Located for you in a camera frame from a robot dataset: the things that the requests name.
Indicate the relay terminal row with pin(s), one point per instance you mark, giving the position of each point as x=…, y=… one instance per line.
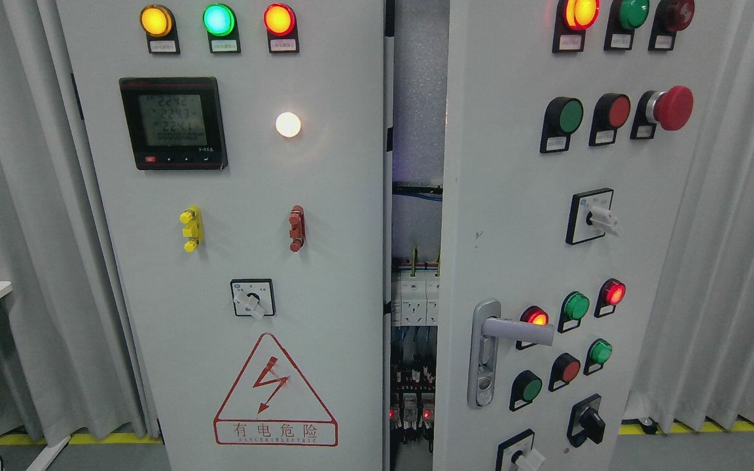
x=412, y=399

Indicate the yellow indicator lamp left door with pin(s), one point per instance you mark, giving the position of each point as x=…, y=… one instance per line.
x=158, y=23

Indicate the grey curtain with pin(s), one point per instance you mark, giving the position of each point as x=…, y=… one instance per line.
x=698, y=354
x=67, y=353

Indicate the red flat push button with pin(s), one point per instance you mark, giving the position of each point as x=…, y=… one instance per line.
x=610, y=113

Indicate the black digital power meter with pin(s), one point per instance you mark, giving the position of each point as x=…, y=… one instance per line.
x=174, y=123

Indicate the grey cabinet door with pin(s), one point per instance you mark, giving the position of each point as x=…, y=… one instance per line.
x=506, y=211
x=328, y=295

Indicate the right grey curtain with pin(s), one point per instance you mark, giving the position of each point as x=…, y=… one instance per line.
x=698, y=354

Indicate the left grey curtain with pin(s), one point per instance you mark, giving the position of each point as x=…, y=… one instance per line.
x=67, y=353

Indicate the red electric danger warning sticker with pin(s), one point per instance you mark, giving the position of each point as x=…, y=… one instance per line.
x=271, y=403

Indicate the white socket breaker row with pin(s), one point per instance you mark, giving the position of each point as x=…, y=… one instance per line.
x=415, y=298

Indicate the red mushroom emergency stop button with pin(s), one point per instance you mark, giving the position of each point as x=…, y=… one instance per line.
x=670, y=110

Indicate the right door upper rotary switch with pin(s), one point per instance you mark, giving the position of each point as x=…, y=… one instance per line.
x=590, y=216

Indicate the green flat push button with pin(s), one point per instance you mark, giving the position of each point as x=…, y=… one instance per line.
x=562, y=118

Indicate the silver door lever handle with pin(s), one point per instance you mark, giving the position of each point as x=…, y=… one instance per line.
x=487, y=329

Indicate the red indicator lamp left door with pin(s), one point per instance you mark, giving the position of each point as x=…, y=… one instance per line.
x=281, y=27

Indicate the green indicator lamp left door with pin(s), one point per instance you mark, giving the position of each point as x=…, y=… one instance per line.
x=221, y=28

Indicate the white indicator lamp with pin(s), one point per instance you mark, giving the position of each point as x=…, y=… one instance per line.
x=288, y=124

